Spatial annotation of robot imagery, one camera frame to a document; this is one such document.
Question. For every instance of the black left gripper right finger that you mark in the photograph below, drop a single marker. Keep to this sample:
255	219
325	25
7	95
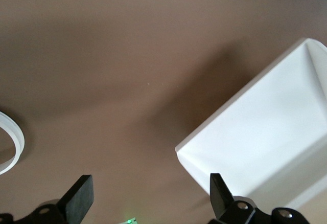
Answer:
221	198

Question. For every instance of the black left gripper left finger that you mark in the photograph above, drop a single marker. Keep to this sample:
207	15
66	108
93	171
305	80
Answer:
76	203

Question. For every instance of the white rectangular bin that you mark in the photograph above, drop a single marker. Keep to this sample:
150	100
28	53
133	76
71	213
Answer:
255	132

